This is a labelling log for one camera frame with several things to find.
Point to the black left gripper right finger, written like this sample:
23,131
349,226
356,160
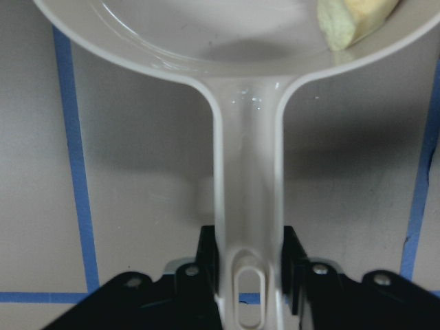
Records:
323,297

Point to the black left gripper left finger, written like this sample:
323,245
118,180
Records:
181,299

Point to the beige plastic dustpan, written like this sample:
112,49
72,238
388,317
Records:
246,58

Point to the yellow sponge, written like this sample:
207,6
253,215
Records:
336,23

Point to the pale yellow peel piece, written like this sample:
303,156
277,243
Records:
365,16

